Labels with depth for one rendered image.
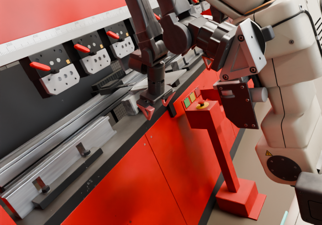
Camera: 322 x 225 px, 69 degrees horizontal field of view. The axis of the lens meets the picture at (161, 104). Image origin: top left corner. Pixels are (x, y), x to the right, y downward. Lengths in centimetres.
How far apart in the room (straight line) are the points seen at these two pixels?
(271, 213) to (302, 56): 119
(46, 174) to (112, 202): 27
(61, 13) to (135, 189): 80
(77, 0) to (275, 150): 97
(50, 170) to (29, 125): 58
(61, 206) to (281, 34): 81
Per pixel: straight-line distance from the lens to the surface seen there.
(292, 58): 70
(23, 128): 150
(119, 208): 105
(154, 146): 118
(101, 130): 110
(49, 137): 127
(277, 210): 172
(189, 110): 129
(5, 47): 94
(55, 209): 89
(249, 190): 168
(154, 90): 77
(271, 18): 62
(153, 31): 69
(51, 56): 100
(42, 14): 104
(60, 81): 99
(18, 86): 151
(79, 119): 134
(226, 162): 151
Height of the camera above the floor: 131
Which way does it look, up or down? 20 degrees down
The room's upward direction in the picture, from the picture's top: 22 degrees counter-clockwise
